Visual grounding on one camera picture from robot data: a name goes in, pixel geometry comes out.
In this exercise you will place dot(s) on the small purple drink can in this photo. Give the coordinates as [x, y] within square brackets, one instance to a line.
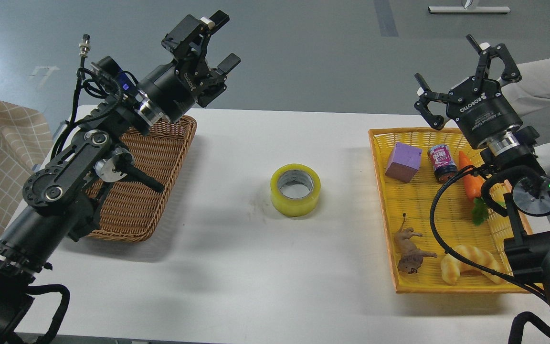
[444, 166]

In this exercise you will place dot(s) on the white metal stand base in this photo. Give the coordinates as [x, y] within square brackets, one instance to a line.
[469, 7]

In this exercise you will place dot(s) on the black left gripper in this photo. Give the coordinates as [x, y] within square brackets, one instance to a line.
[173, 88]

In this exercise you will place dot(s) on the brown toy lion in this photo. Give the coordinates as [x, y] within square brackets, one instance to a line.
[411, 257]

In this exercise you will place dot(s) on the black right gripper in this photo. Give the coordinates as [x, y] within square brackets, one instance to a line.
[482, 110]

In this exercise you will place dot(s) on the yellow tape roll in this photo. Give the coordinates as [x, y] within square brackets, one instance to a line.
[294, 190]

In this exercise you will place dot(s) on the purple foam cube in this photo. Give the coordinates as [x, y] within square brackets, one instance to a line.
[404, 162]

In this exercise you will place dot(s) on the yellow plastic basket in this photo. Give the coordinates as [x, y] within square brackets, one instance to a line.
[453, 218]

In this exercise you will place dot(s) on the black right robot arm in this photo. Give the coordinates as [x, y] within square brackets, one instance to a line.
[515, 181]

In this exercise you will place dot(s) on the orange toy carrot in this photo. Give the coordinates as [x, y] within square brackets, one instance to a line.
[473, 186]

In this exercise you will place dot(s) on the brown wicker basket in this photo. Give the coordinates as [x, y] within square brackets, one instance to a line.
[132, 211]

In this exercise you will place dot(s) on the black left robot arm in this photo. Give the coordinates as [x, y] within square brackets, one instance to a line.
[65, 197]

